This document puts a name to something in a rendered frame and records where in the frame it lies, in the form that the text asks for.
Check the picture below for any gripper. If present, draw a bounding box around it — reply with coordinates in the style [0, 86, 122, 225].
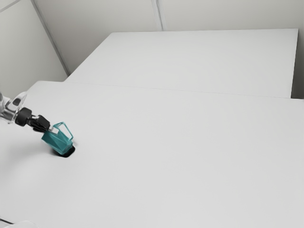
[14, 107, 59, 135]

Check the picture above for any teal faceted mug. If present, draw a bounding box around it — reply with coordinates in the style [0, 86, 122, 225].
[41, 121, 74, 157]

